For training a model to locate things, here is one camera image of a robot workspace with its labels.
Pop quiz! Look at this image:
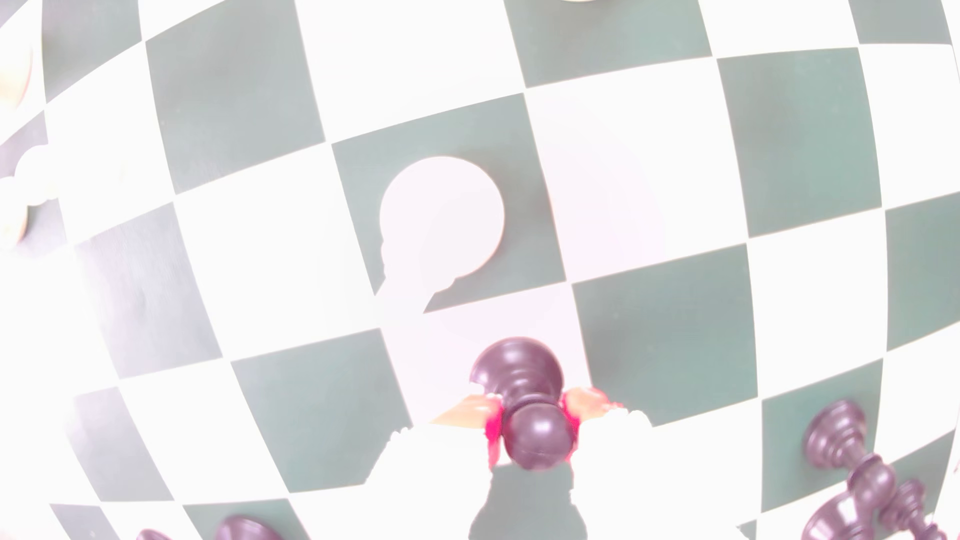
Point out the black chess knight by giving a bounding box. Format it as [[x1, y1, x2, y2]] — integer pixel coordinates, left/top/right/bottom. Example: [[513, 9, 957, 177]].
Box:
[[215, 515, 284, 540]]

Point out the white chess pawn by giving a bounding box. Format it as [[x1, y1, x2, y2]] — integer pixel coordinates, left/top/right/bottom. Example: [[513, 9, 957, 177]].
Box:
[[0, 144, 60, 252], [375, 153, 507, 301]]

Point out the white chess king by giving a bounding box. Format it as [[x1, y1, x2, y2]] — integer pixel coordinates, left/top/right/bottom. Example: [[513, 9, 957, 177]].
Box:
[[0, 45, 35, 108]]

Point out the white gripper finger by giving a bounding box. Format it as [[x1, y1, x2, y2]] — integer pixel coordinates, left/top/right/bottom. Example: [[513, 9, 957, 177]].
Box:
[[352, 395, 502, 540], [564, 387, 676, 540]]

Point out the green and white chess mat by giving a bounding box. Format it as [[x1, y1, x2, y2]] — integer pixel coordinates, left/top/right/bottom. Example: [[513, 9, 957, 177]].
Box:
[[0, 0, 960, 540]]

